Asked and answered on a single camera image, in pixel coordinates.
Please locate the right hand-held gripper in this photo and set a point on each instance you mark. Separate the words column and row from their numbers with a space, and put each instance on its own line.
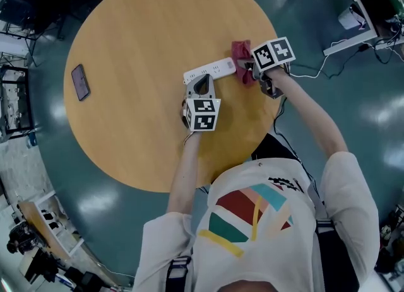
column 273, row 54

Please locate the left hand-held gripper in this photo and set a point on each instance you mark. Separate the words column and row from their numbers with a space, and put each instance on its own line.
column 203, row 114

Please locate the pink cloth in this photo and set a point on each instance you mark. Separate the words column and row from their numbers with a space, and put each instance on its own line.
column 240, row 49

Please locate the white power strip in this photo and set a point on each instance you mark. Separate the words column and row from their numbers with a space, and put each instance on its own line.
column 217, row 65

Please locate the person's left forearm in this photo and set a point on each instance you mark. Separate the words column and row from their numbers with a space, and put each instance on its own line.
column 186, row 171

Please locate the person's right forearm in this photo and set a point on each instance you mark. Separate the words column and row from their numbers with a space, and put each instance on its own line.
column 309, row 114

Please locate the person's black trousers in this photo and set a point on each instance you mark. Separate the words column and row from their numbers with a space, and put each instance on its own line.
column 274, row 149

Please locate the white bin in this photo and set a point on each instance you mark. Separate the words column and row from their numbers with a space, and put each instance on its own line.
column 352, row 18

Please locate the dark smartphone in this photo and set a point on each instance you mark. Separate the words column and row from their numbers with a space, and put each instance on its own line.
column 80, row 82

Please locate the person's white printed shirt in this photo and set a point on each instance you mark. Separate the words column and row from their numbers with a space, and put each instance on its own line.
column 252, row 253

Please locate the black metal shelf cart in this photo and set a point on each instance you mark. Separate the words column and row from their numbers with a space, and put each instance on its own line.
column 15, row 95

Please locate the wooden side desk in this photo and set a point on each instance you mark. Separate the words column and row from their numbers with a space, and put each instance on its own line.
column 41, row 221

